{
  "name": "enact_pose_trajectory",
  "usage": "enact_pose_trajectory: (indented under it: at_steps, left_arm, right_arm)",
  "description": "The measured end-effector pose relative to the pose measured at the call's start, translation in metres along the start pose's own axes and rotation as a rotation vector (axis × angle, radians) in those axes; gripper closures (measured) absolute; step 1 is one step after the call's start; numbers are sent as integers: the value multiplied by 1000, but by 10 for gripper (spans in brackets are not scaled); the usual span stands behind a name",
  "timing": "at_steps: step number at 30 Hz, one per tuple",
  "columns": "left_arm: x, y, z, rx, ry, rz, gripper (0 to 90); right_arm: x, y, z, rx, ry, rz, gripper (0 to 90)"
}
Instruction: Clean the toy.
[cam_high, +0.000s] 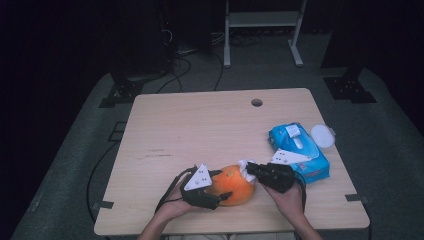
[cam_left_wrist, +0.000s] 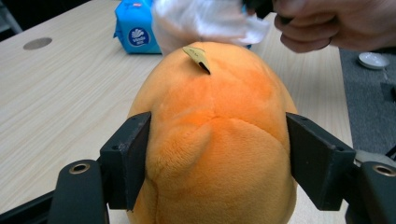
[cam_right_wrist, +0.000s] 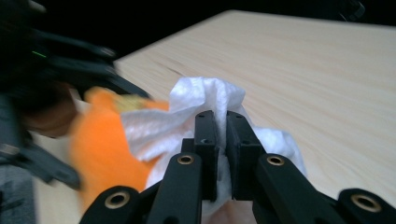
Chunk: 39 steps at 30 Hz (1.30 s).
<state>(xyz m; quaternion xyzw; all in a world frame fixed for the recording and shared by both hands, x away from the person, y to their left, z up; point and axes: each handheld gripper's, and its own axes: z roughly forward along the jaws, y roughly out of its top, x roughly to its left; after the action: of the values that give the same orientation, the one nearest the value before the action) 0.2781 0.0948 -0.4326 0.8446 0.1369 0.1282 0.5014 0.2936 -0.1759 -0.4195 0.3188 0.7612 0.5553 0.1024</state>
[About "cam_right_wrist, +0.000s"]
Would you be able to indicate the white wet wipe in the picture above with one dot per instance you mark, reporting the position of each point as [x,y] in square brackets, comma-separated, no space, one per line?
[199,93]

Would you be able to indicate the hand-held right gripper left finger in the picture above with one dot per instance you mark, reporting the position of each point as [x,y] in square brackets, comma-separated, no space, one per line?
[208,143]

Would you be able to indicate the orange plush toy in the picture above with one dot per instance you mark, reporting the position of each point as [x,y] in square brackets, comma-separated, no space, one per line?
[99,149]

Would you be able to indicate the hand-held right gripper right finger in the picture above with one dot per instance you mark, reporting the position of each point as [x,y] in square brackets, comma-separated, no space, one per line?
[241,146]

